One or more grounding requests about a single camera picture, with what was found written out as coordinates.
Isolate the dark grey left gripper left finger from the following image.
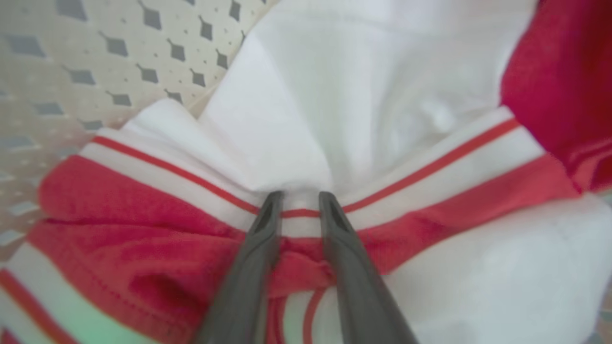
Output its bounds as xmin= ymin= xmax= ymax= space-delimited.
xmin=194 ymin=191 xmax=285 ymax=344

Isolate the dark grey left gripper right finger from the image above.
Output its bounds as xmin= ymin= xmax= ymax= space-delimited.
xmin=318 ymin=191 xmax=419 ymax=344

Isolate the red and white Bulls jersey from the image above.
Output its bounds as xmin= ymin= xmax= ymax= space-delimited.
xmin=0 ymin=0 xmax=612 ymax=344

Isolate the white perforated plastic laundry basket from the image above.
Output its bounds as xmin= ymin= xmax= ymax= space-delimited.
xmin=0 ymin=0 xmax=612 ymax=344

